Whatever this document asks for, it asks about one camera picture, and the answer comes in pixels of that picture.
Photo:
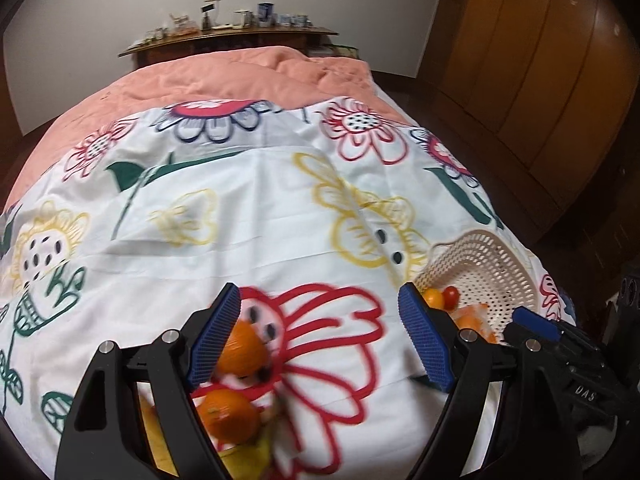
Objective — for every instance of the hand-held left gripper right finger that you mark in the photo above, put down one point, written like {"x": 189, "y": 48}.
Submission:
{"x": 427, "y": 345}

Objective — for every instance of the large orange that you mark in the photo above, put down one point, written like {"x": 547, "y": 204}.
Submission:
{"x": 227, "y": 412}

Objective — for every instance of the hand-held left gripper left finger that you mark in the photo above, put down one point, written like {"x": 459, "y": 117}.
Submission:
{"x": 215, "y": 340}

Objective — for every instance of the white perforated plastic basket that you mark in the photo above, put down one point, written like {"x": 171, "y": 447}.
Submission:
{"x": 495, "y": 270}

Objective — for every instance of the clear kettle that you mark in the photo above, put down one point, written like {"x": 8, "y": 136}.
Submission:
{"x": 242, "y": 17}

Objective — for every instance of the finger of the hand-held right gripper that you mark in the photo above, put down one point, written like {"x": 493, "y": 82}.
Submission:
{"x": 535, "y": 322}

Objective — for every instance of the wooden headboard shelf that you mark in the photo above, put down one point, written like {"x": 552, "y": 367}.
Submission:
{"x": 280, "y": 39}

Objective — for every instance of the small orange tomato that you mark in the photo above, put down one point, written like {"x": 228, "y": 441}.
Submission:
{"x": 434, "y": 298}

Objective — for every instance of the glass jar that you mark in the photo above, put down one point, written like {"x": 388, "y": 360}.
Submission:
{"x": 180, "y": 23}

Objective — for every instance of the red tomato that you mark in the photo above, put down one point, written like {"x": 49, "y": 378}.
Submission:
{"x": 451, "y": 296}

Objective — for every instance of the white floral blanket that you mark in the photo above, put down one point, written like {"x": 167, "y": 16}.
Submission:
{"x": 250, "y": 210}

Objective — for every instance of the row of small cups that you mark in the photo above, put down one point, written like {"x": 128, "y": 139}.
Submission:
{"x": 295, "y": 21}

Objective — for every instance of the small black sign stand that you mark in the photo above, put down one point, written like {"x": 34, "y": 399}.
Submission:
{"x": 207, "y": 16}

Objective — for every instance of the black device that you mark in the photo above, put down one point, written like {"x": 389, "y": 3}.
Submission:
{"x": 629, "y": 292}

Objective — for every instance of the pink quilt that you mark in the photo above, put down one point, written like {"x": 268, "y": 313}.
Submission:
{"x": 200, "y": 75}

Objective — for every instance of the small glass ornaments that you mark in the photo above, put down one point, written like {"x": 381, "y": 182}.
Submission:
{"x": 155, "y": 36}

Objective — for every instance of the blue and white jug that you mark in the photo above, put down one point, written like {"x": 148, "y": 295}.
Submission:
{"x": 265, "y": 12}

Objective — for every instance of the brown wooden wardrobe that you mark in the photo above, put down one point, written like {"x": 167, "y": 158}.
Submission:
{"x": 525, "y": 60}

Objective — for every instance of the small orange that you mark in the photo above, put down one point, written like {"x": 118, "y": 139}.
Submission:
{"x": 242, "y": 350}

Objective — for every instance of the yellow banana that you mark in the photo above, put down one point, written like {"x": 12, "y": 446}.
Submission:
{"x": 245, "y": 460}

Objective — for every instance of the flat green box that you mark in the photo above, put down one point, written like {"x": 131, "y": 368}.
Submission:
{"x": 334, "y": 51}

